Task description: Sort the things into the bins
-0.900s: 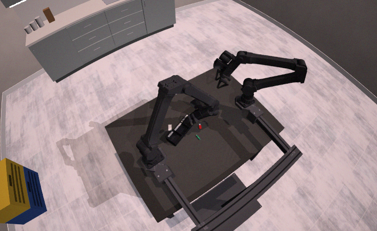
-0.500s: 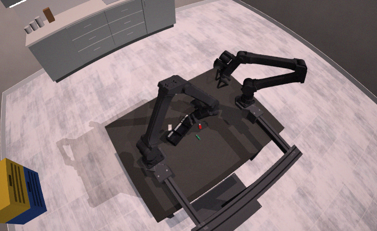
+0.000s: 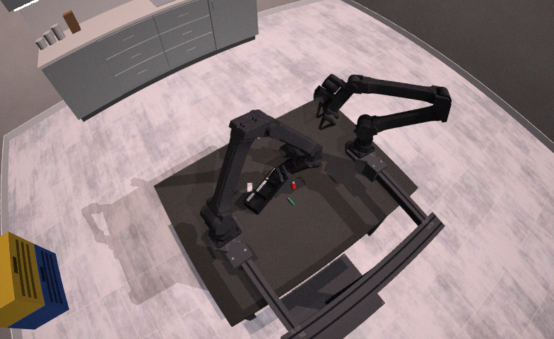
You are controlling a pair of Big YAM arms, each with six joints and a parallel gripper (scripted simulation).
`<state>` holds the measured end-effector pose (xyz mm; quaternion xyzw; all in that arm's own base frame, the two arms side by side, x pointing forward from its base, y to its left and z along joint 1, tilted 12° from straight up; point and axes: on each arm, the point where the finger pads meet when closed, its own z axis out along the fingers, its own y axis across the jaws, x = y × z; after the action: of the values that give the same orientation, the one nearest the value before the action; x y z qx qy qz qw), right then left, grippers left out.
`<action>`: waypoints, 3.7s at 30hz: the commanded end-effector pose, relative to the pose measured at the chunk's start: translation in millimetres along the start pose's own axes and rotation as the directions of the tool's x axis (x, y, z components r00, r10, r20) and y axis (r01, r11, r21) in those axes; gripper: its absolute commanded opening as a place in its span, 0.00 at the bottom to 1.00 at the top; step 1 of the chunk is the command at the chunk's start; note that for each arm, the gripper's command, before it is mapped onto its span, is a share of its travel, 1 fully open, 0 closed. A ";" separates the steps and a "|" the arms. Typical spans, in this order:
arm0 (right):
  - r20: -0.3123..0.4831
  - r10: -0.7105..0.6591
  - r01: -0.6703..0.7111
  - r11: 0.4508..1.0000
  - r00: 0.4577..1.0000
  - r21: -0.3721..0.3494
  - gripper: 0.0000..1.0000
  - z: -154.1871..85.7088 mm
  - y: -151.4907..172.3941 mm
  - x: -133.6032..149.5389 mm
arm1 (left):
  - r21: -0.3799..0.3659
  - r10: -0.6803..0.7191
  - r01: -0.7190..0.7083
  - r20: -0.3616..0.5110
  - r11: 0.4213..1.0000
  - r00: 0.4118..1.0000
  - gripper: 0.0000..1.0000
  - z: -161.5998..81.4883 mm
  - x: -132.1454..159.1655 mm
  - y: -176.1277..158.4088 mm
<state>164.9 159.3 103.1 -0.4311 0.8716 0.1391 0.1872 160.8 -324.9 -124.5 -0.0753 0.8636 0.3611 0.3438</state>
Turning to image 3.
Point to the black three-compartment bin rack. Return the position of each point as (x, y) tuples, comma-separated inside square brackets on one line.
[(258, 199)]

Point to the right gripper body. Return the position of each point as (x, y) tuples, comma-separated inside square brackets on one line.
[(327, 111)]

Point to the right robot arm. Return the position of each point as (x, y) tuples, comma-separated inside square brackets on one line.
[(365, 129)]

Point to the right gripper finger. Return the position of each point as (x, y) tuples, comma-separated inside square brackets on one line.
[(332, 123), (321, 104)]

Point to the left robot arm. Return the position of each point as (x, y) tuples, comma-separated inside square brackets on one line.
[(244, 130)]

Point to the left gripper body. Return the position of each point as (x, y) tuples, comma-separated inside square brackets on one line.
[(289, 173)]

